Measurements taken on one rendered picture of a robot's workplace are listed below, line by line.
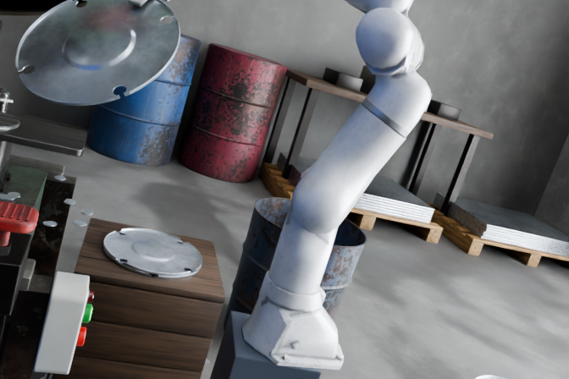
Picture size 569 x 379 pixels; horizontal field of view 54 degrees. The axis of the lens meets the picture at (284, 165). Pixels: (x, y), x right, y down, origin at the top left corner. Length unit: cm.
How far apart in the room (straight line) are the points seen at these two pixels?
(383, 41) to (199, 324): 95
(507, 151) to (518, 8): 130
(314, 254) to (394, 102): 33
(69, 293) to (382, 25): 67
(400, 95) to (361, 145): 12
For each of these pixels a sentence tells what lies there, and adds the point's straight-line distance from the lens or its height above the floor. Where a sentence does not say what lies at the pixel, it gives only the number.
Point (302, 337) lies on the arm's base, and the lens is 118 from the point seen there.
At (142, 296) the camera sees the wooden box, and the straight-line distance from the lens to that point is 156.
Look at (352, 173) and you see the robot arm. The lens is 105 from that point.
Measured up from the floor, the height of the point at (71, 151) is 78.
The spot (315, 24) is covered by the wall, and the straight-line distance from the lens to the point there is 458.
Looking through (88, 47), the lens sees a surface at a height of 94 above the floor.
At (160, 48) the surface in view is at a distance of 102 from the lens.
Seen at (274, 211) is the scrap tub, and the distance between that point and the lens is 217.
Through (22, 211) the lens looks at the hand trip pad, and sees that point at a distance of 77.
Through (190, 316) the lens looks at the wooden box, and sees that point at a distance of 160.
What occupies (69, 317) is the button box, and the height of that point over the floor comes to 59.
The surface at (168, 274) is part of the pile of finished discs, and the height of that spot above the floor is 36.
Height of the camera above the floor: 105
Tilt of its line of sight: 12 degrees down
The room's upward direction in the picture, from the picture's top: 17 degrees clockwise
